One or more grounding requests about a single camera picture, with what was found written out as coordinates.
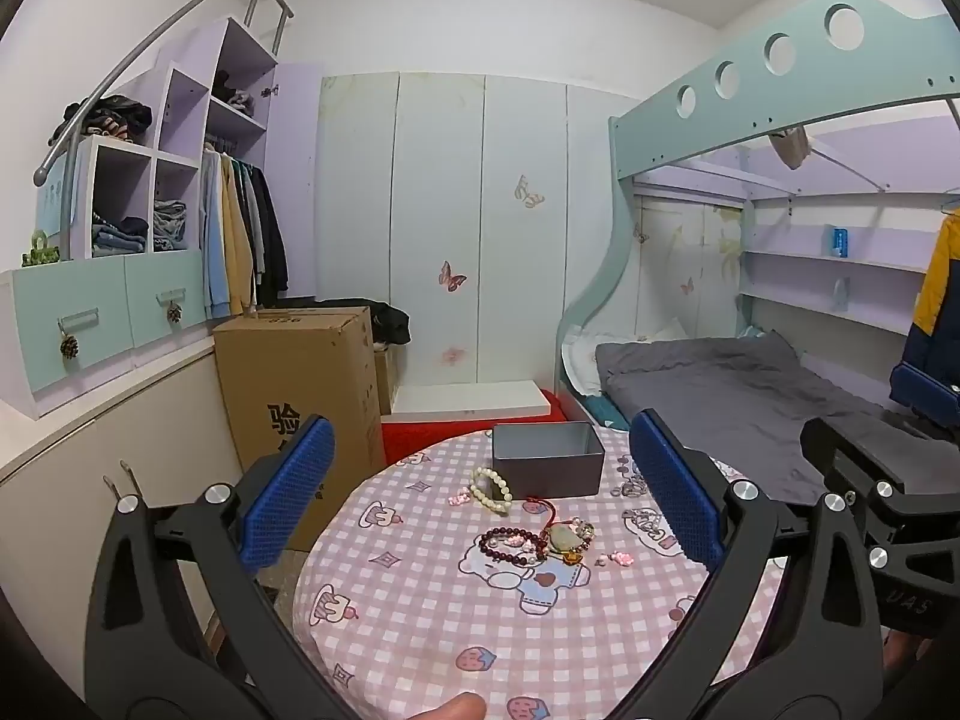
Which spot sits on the pink checked tablecloth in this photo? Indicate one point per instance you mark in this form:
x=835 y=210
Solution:
x=420 y=615

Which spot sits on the pine cone drawer pull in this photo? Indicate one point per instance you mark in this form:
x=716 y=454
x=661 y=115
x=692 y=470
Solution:
x=174 y=313
x=69 y=347

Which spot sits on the folded light jeans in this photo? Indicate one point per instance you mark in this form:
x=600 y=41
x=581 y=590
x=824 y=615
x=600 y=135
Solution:
x=171 y=225

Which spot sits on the grey rectangular box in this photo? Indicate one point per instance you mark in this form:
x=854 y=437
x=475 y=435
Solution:
x=547 y=476

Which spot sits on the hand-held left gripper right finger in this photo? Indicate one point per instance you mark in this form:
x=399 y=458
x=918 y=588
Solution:
x=675 y=495

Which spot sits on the white pillow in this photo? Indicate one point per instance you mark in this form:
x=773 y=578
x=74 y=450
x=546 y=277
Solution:
x=581 y=360

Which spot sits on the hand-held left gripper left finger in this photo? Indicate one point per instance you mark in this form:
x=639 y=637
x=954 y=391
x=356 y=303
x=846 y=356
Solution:
x=289 y=495

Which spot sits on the beige butterfly sticker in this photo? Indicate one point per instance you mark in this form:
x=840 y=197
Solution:
x=529 y=191

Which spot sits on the pale wardrobe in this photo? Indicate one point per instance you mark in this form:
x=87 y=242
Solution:
x=435 y=165

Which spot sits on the white board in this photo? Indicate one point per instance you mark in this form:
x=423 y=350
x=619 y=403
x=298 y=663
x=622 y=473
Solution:
x=465 y=397

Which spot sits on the pile of dark clothes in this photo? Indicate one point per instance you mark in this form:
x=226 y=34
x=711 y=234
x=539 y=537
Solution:
x=112 y=120

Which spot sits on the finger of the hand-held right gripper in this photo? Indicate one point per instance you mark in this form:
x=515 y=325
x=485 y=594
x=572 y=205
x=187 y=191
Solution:
x=922 y=390
x=847 y=450

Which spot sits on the teal bunk bed frame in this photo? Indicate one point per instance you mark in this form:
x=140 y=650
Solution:
x=750 y=90

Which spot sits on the person's left hand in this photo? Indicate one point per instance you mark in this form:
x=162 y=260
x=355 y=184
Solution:
x=450 y=709

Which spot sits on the pink hair clip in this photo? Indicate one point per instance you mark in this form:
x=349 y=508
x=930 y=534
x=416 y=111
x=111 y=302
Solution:
x=619 y=559
x=457 y=499

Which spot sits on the purple wall shelves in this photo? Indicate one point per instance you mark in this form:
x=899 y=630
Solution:
x=810 y=259

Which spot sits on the teal drawer cabinet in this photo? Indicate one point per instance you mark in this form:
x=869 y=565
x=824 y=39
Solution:
x=97 y=300

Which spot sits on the small cardboard box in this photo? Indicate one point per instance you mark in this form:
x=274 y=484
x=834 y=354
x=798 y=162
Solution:
x=384 y=379

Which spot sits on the green ornament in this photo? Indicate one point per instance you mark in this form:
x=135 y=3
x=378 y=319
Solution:
x=39 y=255

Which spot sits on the pink butterfly sticker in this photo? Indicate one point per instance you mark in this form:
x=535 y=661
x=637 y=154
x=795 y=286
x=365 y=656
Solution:
x=452 y=275

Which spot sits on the white low cabinet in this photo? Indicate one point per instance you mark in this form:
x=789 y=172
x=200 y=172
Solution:
x=67 y=480

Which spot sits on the folded dark jeans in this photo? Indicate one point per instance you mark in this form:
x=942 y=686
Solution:
x=120 y=236

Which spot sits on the large cardboard box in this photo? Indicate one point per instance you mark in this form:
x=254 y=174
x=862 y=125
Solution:
x=300 y=367

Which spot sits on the black bag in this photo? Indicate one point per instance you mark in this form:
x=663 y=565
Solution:
x=390 y=322

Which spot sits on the red mat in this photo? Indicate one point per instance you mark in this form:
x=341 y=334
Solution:
x=420 y=439

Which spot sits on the grey hanging cloth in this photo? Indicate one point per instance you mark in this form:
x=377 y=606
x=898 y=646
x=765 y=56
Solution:
x=791 y=146

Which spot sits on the small clear bottle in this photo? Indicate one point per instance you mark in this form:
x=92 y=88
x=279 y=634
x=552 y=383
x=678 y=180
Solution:
x=842 y=294

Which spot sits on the pale oval pendant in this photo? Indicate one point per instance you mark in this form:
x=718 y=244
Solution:
x=561 y=538

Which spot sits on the grey metal handrail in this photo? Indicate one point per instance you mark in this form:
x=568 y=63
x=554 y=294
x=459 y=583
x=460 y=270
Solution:
x=150 y=37

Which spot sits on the white and green wardrobe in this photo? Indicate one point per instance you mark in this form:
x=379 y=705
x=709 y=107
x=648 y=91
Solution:
x=187 y=112

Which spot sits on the row of hanging clothes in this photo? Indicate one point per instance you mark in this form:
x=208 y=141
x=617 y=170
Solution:
x=240 y=240

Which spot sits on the yellow and navy jacket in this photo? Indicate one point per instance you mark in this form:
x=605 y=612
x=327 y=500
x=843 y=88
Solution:
x=937 y=292

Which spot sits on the grey pillow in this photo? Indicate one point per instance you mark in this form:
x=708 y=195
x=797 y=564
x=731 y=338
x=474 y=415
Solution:
x=735 y=390

